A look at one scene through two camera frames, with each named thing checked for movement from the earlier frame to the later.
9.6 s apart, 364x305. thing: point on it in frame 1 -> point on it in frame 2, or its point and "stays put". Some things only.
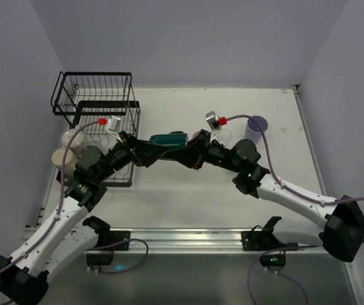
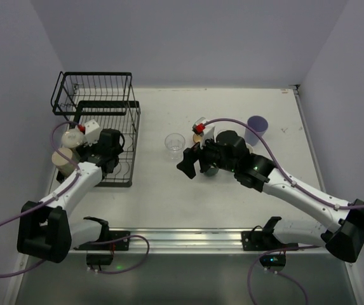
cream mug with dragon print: [70, 162] stays put
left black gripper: [131, 150] -> [84, 151]
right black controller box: [272, 260] stays put
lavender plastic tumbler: [253, 131] stays put
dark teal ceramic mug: [173, 138] -> [211, 171]
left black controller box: [99, 258] stays put
